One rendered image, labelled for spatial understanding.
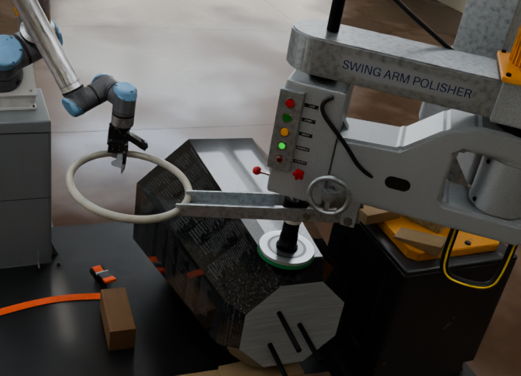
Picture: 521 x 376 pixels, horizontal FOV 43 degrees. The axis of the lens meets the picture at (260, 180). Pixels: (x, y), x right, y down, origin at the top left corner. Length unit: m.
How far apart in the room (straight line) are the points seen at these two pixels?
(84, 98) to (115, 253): 1.30
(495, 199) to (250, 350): 1.08
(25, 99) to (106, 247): 0.98
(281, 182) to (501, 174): 0.71
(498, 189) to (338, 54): 0.66
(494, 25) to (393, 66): 0.72
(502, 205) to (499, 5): 0.81
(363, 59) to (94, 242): 2.25
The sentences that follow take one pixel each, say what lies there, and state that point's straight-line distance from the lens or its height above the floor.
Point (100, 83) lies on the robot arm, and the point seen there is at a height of 1.22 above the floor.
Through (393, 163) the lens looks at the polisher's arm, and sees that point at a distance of 2.16.
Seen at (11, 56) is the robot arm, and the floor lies 1.17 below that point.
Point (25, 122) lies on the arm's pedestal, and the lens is 3.25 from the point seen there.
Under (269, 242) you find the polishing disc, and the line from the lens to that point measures 2.51.
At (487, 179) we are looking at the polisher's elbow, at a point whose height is 1.36.
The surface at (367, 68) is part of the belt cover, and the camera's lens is 2.05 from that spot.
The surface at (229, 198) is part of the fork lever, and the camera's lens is 2.53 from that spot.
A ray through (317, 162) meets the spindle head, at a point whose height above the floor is 1.28.
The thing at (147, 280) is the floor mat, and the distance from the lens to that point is 3.58.
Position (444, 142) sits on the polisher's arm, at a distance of 2.12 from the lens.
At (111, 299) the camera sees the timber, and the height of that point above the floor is 0.13.
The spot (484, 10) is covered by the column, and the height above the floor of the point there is 1.74.
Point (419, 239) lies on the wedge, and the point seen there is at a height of 0.81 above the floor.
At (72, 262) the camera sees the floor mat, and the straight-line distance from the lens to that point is 3.69.
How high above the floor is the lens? 2.27
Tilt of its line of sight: 29 degrees down
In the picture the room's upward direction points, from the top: 10 degrees clockwise
